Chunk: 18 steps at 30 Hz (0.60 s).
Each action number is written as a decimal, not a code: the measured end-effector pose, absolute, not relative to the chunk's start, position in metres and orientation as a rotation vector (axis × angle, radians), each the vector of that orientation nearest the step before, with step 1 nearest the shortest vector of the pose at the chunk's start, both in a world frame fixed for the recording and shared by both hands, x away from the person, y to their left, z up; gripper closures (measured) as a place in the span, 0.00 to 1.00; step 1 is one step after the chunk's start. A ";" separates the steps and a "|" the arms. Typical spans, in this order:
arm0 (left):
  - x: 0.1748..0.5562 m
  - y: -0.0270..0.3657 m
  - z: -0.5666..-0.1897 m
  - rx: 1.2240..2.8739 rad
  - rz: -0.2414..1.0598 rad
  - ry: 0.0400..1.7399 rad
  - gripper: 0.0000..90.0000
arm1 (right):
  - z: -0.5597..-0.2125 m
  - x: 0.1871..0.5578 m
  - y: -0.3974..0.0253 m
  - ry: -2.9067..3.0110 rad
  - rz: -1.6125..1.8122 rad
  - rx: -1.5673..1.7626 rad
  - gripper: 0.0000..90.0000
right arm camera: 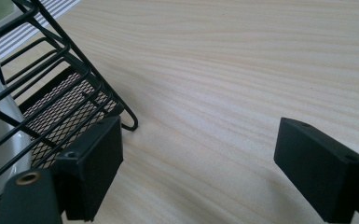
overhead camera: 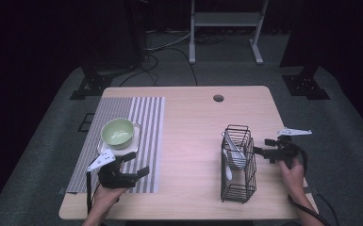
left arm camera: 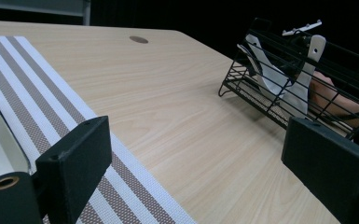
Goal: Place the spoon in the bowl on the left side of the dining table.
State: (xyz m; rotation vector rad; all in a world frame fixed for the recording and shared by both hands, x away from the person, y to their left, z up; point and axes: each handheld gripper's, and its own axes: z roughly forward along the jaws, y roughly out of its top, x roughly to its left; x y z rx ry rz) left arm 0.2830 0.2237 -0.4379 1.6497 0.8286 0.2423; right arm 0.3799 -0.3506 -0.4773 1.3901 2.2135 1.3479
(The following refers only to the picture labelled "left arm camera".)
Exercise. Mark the striped woven placemat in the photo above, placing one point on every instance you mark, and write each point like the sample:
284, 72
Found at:
21, 81

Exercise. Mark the grey metal stand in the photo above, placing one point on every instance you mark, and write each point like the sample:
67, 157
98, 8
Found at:
43, 7

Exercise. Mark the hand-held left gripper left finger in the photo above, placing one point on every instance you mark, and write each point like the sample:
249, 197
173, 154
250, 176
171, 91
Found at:
74, 168

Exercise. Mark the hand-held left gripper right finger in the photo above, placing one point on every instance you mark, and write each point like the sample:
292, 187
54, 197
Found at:
329, 174

